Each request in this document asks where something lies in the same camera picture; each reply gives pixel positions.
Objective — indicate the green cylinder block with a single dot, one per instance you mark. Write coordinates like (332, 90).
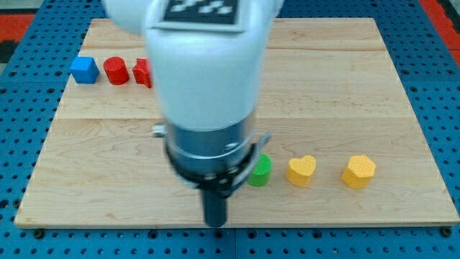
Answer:
(261, 173)

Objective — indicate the black cylindrical pointer tool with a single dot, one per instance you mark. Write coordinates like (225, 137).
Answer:
(214, 207)

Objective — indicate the yellow heart block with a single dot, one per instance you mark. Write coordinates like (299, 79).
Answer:
(300, 170)

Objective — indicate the red star block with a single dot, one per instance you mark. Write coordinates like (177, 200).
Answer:
(141, 71)

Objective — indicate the black white fiducial tag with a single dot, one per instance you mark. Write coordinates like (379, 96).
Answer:
(202, 15)

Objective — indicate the red cylinder block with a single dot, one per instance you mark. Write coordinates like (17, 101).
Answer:
(116, 70)

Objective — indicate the yellow hexagon block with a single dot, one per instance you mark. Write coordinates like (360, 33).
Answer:
(359, 171)

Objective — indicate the blue cube block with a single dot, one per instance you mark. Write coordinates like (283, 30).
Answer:
(84, 70)

